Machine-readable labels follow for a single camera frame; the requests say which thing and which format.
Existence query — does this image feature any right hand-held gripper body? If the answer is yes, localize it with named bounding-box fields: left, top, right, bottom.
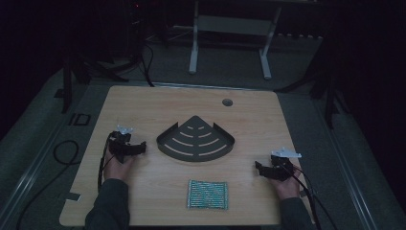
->
left=268, top=147, right=303, bottom=182

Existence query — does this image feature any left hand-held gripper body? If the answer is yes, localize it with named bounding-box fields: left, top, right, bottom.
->
left=108, top=125, right=135, bottom=164

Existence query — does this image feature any person's right hand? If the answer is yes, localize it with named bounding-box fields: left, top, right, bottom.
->
left=275, top=168, right=304, bottom=201

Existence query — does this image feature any person's left hand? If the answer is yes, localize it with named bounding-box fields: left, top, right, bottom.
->
left=102, top=149, right=137, bottom=182

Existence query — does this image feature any black metal corner shelf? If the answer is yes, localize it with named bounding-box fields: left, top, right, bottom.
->
left=155, top=115, right=236, bottom=163

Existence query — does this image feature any green silver scouring cloth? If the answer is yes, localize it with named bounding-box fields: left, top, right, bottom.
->
left=186, top=179, right=230, bottom=211

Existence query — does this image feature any black tripod stand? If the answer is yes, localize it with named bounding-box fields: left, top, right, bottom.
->
left=54, top=37, right=143, bottom=115
left=273, top=37, right=352, bottom=130

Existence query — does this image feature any white metal stand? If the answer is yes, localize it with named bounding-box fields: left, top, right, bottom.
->
left=188, top=0, right=283, bottom=81

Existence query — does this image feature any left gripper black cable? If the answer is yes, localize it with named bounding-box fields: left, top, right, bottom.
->
left=97, top=132, right=117, bottom=194

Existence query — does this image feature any black floor cable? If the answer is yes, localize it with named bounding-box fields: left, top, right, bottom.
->
left=14, top=139, right=81, bottom=230

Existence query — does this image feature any metal floor rail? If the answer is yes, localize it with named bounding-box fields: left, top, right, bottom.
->
left=325, top=126, right=381, bottom=230
left=0, top=121, right=70, bottom=228

